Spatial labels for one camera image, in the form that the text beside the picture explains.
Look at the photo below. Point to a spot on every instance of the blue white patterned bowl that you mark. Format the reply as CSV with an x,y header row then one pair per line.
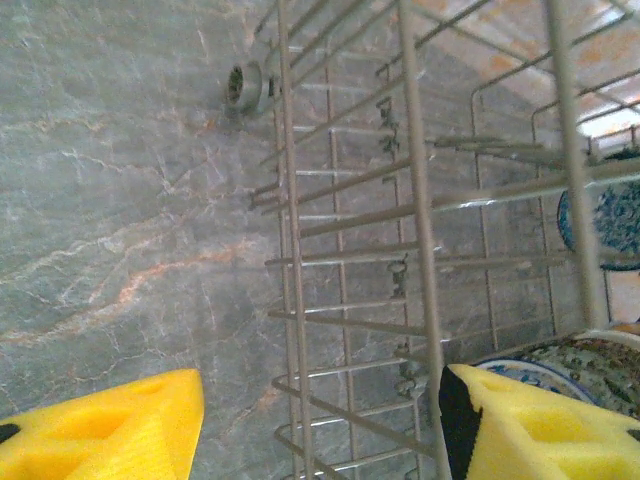
x,y
615,225

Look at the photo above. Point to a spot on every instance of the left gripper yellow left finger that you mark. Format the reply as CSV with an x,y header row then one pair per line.
x,y
100,440

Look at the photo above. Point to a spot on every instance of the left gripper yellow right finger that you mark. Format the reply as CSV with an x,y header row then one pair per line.
x,y
550,440

